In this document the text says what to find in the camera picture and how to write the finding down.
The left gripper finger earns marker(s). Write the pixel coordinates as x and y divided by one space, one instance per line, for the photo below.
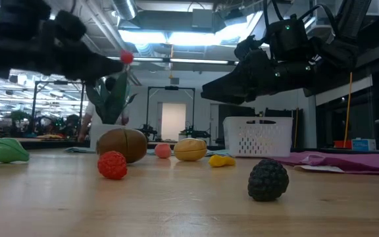
105 67

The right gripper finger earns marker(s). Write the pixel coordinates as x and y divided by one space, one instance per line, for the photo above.
229 89

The small red cherry tomato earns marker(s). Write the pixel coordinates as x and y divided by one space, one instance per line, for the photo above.
126 56

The tan toy potato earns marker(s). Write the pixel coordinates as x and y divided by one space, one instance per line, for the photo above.
190 149

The brown toy kiwi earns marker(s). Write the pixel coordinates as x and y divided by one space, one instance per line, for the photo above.
123 141

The pink toy peach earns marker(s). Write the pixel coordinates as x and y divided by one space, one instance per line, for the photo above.
162 150

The red toy raspberry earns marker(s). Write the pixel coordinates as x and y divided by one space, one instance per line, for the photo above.
112 165

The green toy vegetable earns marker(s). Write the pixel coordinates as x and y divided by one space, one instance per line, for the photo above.
10 150

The black background robot arm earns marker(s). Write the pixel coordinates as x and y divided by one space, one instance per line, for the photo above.
194 133
148 130

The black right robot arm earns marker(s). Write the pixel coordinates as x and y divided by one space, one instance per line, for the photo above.
337 54

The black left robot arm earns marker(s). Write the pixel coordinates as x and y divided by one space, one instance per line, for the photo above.
12 49

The black cabinet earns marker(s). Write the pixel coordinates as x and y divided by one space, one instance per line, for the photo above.
235 110

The artificial green plant white pot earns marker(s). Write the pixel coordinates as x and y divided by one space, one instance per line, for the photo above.
110 105

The white perforated plastic basket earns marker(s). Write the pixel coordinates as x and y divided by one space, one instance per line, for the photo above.
258 136

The bright ceiling light panel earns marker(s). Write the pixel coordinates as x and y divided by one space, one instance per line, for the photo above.
176 37

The green background plant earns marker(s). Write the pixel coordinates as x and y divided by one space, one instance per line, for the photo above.
18 116

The red box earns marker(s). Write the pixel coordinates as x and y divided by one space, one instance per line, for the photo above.
342 144

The white paper label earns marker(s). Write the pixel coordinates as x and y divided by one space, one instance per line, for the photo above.
318 168

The purple cloth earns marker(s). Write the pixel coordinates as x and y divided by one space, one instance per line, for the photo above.
341 163

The blue and white box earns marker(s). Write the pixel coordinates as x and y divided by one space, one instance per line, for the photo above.
364 144

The black robot station frame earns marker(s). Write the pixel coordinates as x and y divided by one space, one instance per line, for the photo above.
171 88
58 82

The silver ceiling duct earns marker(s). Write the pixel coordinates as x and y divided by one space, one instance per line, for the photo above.
125 8

